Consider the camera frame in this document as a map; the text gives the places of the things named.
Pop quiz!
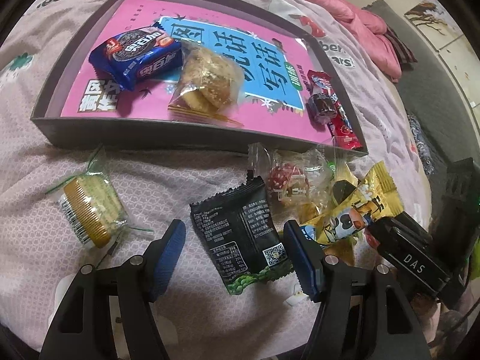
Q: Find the orange cracker packet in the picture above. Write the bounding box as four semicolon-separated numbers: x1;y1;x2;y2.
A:
324;238;355;267

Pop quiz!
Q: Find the pink strawberry bear blanket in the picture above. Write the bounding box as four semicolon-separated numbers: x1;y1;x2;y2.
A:
1;0;432;359

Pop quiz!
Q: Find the clear red candy packet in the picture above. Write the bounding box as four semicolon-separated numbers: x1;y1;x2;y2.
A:
248;143;335;208

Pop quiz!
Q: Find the yellow cow snack packet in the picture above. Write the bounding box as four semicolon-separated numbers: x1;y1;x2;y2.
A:
300;161;404;248

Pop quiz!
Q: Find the grey headboard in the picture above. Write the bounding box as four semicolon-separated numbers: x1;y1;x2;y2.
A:
365;0;479;210

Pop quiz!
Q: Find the striped dark pillow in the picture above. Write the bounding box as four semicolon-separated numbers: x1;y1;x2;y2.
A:
384;26;417;71

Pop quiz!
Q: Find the tree wall painting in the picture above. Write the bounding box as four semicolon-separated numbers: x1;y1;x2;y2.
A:
404;0;479;113

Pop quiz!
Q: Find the clear pastry snack bag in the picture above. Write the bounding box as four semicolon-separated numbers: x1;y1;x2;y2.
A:
168;40;244;128

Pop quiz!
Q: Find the blue Oreo cookie packet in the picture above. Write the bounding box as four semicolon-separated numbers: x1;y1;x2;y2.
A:
89;23;183;91

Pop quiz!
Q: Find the clear biscuit packet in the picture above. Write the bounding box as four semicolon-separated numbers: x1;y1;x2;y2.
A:
46;146;154;250

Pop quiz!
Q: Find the black green pea packet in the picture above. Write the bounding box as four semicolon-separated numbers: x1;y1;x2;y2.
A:
190;176;293;295

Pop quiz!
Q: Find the small dark candy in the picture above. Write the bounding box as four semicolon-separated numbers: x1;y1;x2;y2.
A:
307;94;337;125

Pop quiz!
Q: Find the person's right hand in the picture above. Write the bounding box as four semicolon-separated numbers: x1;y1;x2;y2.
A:
410;291;473;359

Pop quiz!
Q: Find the pink children's book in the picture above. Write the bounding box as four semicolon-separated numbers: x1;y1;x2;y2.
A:
61;0;333;145

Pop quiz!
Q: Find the pink quilt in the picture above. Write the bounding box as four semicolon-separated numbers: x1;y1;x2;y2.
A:
305;0;402;82

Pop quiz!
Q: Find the dark shallow box tray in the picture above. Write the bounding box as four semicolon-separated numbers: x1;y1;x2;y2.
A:
31;0;368;157

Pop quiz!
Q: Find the blue patterned cloth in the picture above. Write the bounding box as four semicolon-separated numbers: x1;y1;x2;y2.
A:
407;113;435;177

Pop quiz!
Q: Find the red cow wafer bar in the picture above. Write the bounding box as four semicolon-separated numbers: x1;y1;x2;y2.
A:
307;70;363;150

